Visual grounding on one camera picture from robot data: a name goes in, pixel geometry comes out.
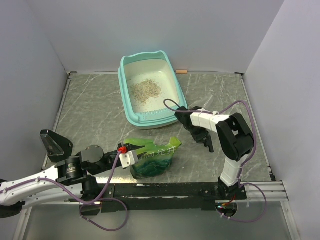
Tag green litter bag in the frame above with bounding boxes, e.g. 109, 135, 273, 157
124, 136, 182, 179

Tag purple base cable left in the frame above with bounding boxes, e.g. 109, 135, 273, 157
78, 198, 128, 231

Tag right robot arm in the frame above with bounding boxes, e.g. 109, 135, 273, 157
174, 106, 255, 199

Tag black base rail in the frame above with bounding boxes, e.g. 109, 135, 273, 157
68, 182, 248, 213

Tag scattered litter granules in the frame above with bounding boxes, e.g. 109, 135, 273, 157
129, 79, 162, 105

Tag small orange block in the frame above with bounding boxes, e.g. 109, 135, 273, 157
175, 70, 188, 74

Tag teal litter box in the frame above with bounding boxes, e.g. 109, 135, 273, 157
118, 50, 187, 130

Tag black triangular stand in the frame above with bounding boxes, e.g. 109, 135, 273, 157
40, 129, 73, 163

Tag clear plastic scoop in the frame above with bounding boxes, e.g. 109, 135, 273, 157
203, 94, 214, 109

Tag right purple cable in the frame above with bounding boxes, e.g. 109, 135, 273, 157
163, 98, 268, 223

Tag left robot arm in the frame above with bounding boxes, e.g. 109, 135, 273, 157
0, 143, 146, 219

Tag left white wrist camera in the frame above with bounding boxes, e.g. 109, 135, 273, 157
117, 143, 139, 169

